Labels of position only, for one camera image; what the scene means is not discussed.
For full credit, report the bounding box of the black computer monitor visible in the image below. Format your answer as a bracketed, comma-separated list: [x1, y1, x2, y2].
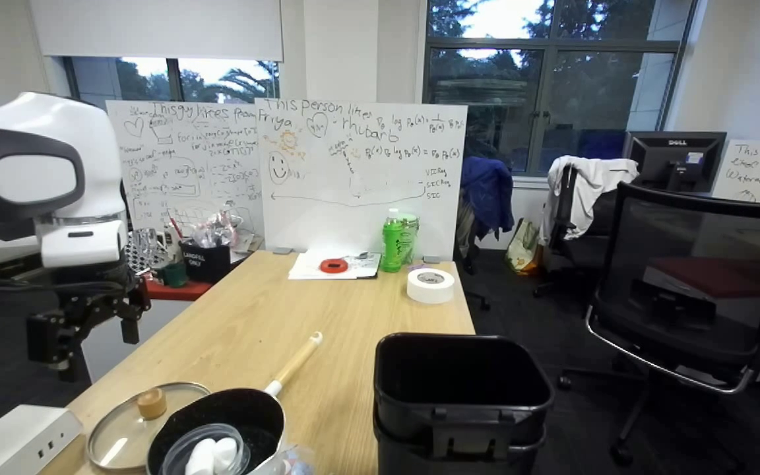
[627, 129, 732, 196]

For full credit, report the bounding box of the clear bag of trash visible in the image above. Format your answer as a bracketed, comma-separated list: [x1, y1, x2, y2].
[165, 206, 252, 254]

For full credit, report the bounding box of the white control box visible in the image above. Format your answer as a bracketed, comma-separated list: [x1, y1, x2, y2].
[0, 403, 86, 475]

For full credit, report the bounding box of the white tape roll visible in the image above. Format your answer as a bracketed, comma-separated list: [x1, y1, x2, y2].
[404, 266, 459, 307]

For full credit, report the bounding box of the empty black plastic bin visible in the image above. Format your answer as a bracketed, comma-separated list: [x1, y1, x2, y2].
[373, 329, 558, 475]

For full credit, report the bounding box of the small whiteboard with writing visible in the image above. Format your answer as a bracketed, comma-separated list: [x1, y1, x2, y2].
[711, 138, 760, 234]

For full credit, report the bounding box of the glass lid with wooden knob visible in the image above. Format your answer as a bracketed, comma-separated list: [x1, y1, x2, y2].
[86, 381, 218, 475]

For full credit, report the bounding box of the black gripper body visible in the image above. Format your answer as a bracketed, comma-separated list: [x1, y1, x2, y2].
[47, 261, 133, 319]

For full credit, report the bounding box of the whiteboard with dense writing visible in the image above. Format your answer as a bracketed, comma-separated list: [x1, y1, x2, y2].
[103, 98, 268, 254]

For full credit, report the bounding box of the beige tote bag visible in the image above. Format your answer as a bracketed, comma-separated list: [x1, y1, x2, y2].
[504, 216, 550, 278]

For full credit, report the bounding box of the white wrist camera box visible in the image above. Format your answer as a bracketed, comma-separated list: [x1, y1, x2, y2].
[41, 220, 128, 270]

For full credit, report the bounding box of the white pot with wooden handle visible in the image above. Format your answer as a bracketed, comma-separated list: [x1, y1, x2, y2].
[144, 329, 327, 475]

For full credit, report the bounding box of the small black landfill bin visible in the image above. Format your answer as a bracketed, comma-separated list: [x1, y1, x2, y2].
[177, 241, 233, 286]

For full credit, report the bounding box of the whiteboard with smiley drawing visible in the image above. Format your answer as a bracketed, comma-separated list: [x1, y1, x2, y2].
[255, 98, 471, 261]

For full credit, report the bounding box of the dark blue jacket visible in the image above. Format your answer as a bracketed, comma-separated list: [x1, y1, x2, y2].
[456, 156, 518, 242]

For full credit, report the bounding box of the white jacket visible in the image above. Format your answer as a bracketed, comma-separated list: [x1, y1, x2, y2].
[543, 152, 641, 246]

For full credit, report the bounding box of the clear bluish plastic bag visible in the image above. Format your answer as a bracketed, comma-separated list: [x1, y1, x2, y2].
[257, 445, 315, 475]

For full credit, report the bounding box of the white roller blind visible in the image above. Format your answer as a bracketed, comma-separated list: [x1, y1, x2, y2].
[26, 0, 286, 63]

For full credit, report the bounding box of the white cutting board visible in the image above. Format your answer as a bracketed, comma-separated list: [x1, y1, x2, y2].
[286, 247, 384, 286]

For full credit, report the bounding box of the white cup inside pot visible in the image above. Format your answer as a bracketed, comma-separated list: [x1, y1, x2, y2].
[166, 420, 252, 475]

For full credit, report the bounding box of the dark green cup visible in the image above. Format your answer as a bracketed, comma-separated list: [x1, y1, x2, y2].
[157, 259, 191, 290]

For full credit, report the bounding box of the black mesh office chair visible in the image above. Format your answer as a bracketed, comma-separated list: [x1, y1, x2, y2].
[558, 181, 760, 469]

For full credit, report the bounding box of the green plastic bottle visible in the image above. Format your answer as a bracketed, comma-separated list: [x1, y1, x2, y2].
[379, 206, 423, 275]

